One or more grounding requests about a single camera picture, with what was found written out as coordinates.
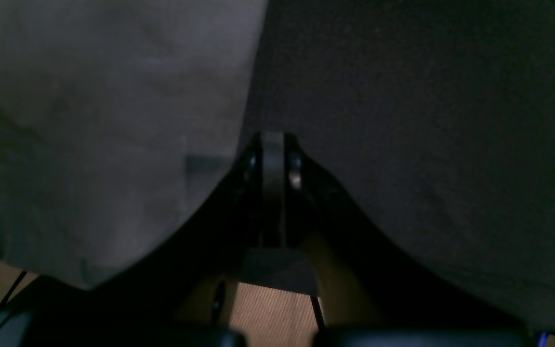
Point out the grey T-shirt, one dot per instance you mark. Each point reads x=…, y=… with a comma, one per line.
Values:
x=117, y=118

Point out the black tablecloth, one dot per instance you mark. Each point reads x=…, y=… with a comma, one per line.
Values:
x=438, y=116

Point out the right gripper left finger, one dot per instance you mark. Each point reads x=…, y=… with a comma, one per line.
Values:
x=180, y=295

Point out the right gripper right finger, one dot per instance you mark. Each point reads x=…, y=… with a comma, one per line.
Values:
x=372, y=293

